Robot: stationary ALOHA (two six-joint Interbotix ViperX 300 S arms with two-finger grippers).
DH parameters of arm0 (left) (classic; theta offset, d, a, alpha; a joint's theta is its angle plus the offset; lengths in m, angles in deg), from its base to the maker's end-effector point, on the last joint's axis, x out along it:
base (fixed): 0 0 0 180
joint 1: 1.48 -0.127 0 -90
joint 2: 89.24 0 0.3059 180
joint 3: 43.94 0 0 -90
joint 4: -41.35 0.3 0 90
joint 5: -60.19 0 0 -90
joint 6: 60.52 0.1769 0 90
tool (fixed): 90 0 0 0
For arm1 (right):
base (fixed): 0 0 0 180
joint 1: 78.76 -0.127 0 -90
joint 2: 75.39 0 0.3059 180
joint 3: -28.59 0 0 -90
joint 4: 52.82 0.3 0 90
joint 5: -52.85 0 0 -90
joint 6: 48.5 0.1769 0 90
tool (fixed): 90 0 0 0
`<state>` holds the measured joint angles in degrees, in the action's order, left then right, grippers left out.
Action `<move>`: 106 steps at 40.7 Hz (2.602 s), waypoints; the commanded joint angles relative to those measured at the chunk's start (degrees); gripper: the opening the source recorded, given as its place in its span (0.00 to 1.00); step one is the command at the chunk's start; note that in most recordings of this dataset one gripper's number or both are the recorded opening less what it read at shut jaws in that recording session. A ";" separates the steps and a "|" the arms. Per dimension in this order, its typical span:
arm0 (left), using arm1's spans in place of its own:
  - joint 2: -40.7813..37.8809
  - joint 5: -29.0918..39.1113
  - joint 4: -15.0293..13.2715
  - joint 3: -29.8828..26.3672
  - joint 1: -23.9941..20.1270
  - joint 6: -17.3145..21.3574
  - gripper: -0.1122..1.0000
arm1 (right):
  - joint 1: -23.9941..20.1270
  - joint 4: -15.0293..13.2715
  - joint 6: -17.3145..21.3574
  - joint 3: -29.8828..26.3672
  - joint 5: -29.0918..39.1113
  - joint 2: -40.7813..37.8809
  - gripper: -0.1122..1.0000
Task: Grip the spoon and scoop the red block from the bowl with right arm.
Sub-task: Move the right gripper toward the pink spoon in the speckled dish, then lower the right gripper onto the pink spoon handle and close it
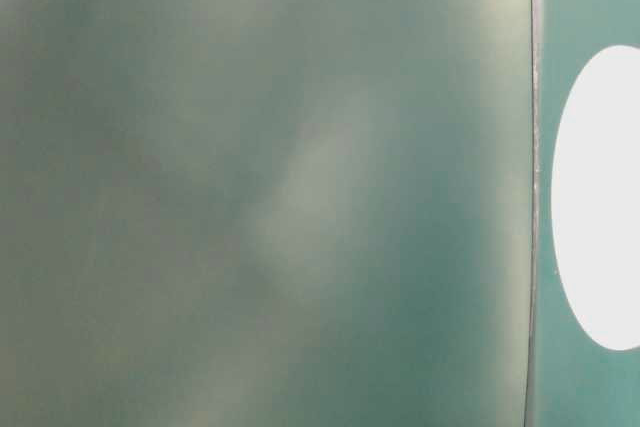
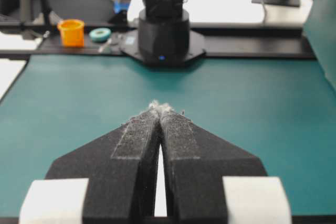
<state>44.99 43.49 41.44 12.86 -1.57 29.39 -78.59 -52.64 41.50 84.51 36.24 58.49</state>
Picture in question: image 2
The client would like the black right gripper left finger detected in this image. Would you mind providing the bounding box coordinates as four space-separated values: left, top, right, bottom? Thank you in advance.
18 108 161 224

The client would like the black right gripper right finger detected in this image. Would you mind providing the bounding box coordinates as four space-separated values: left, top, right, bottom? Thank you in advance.
159 103 292 224

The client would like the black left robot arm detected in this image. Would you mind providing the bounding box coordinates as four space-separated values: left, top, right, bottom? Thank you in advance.
19 0 191 223

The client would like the teal tape roll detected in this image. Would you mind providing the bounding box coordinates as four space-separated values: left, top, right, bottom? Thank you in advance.
89 27 111 42

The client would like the orange plastic cup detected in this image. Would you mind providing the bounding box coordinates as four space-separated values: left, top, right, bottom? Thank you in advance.
57 19 85 48

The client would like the blue box in background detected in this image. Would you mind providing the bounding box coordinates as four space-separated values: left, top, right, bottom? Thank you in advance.
113 0 131 14

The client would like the teal side panel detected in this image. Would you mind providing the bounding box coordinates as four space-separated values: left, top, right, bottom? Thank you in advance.
304 0 335 88

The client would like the grey office chair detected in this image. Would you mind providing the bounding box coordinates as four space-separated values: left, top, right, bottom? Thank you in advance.
1 0 116 39

